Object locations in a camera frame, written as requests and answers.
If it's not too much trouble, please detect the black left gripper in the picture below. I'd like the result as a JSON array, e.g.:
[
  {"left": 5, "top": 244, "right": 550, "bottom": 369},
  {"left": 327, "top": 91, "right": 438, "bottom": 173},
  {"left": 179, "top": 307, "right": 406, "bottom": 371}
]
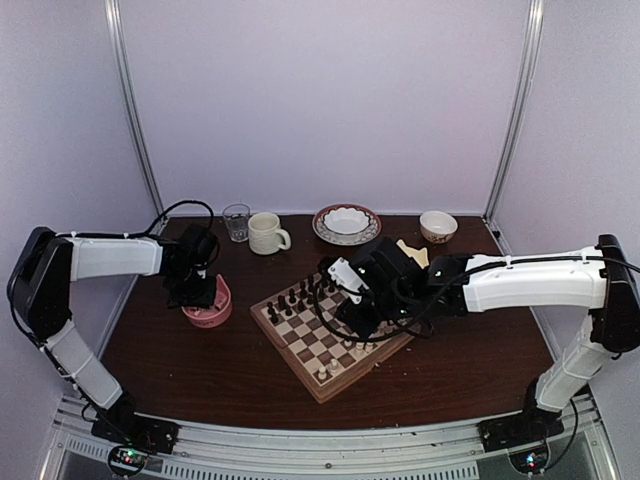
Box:
[{"left": 167, "top": 266, "right": 217, "bottom": 308}]

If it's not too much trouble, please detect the white chess queen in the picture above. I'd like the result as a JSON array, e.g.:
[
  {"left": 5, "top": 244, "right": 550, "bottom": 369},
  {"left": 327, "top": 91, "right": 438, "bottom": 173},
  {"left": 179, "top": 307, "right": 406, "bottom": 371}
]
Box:
[{"left": 353, "top": 342, "right": 365, "bottom": 358}]

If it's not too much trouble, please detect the white chess knight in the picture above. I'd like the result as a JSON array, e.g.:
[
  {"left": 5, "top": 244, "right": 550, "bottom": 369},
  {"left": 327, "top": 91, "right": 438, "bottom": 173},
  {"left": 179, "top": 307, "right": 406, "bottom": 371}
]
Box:
[{"left": 328, "top": 358, "right": 339, "bottom": 375}]

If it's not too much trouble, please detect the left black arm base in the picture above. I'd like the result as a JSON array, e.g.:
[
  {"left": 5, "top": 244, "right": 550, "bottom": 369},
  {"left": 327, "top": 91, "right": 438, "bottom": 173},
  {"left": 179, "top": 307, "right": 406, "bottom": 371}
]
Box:
[{"left": 91, "top": 414, "right": 180, "bottom": 454}]

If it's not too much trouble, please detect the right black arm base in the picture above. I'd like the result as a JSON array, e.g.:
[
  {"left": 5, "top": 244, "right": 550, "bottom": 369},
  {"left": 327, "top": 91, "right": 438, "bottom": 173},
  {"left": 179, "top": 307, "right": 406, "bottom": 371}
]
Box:
[{"left": 478, "top": 412, "right": 564, "bottom": 452}]

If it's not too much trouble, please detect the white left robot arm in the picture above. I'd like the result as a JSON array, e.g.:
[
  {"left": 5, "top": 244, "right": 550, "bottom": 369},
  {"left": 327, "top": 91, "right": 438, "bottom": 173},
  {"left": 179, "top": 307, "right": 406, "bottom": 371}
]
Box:
[{"left": 7, "top": 224, "right": 220, "bottom": 444}]

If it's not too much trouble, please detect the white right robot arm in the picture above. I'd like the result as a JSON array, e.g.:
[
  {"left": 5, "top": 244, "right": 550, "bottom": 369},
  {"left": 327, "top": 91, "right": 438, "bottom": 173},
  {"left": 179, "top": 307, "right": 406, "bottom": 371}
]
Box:
[{"left": 328, "top": 234, "right": 639, "bottom": 442}]

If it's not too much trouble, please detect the wooden chess board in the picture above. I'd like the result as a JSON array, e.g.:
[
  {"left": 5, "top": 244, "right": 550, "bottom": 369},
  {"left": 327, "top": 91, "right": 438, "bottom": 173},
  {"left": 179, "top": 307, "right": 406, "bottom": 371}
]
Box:
[{"left": 250, "top": 273, "right": 413, "bottom": 404}]

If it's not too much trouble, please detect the yellow cat-ear bowl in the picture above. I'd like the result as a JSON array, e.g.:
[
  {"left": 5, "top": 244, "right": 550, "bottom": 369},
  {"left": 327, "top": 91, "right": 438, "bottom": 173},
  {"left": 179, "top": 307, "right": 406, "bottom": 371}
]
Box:
[{"left": 396, "top": 239, "right": 429, "bottom": 269}]

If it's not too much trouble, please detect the clear drinking glass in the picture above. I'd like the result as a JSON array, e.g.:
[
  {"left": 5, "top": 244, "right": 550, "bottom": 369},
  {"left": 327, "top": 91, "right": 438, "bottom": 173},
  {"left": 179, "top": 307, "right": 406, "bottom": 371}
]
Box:
[{"left": 222, "top": 203, "right": 251, "bottom": 243}]

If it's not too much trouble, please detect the patterned brown rim plate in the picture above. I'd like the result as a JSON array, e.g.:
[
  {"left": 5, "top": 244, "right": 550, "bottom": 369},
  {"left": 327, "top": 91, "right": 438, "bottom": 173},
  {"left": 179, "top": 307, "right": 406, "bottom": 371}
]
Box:
[{"left": 312, "top": 204, "right": 382, "bottom": 246}]

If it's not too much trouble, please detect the pink cat-ear bowl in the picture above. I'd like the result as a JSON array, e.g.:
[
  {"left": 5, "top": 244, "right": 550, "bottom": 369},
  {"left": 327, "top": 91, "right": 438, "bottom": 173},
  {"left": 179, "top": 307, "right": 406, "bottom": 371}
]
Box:
[{"left": 181, "top": 274, "right": 233, "bottom": 329}]

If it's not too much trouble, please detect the white floral small bowl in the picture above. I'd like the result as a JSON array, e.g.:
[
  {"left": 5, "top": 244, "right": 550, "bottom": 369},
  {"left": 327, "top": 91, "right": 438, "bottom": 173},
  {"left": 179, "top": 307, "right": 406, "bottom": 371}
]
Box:
[{"left": 419, "top": 211, "right": 458, "bottom": 244}]

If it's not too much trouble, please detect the cream ribbed mug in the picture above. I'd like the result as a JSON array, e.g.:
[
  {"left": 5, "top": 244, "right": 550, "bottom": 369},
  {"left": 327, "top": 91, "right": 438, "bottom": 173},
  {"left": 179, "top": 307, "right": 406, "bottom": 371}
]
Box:
[{"left": 248, "top": 212, "right": 291, "bottom": 256}]

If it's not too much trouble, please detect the white scalloped bowl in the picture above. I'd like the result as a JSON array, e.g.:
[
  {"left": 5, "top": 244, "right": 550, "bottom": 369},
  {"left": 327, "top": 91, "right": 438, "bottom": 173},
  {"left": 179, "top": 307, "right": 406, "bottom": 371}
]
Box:
[{"left": 323, "top": 207, "right": 369, "bottom": 235}]

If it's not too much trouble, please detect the left black cable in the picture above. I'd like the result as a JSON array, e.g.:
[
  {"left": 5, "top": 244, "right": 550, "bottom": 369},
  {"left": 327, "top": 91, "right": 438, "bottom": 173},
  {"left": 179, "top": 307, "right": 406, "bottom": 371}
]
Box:
[{"left": 144, "top": 199, "right": 216, "bottom": 236}]

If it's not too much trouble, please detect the black cable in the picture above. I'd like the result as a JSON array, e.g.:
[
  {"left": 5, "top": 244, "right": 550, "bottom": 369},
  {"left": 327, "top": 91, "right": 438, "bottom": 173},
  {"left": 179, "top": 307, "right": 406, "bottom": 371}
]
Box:
[
  {"left": 309, "top": 272, "right": 436, "bottom": 344},
  {"left": 144, "top": 199, "right": 216, "bottom": 236}
]

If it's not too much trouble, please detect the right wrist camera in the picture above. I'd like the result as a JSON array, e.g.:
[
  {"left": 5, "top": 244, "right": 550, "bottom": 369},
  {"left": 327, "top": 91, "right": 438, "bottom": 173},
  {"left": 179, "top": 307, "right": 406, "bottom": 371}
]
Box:
[{"left": 318, "top": 257, "right": 369, "bottom": 305}]

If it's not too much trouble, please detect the right black cable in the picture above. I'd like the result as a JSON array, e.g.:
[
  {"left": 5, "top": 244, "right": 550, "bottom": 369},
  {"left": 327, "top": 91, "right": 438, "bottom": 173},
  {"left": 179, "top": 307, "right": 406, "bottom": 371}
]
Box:
[{"left": 309, "top": 272, "right": 436, "bottom": 344}]

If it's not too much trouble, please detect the front aluminium rail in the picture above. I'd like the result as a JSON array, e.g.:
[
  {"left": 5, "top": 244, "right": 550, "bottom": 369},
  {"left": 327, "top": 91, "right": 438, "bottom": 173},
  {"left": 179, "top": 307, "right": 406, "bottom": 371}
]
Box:
[{"left": 39, "top": 394, "right": 626, "bottom": 480}]

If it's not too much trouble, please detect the left aluminium frame post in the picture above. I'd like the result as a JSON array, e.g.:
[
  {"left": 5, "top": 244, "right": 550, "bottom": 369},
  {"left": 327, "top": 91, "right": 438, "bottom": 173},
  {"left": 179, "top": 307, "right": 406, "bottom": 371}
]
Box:
[{"left": 104, "top": 0, "right": 164, "bottom": 215}]

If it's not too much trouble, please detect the aluminium frame post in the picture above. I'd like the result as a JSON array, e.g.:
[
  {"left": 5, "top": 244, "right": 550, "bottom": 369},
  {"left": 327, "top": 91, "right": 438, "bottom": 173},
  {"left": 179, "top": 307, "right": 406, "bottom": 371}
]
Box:
[
  {"left": 483, "top": 0, "right": 545, "bottom": 225},
  {"left": 104, "top": 0, "right": 164, "bottom": 215}
]

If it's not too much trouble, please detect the right aluminium frame post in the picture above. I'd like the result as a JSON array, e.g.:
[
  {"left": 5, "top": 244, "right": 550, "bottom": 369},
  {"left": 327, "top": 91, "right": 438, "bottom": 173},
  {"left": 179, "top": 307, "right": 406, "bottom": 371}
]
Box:
[{"left": 483, "top": 0, "right": 545, "bottom": 225}]

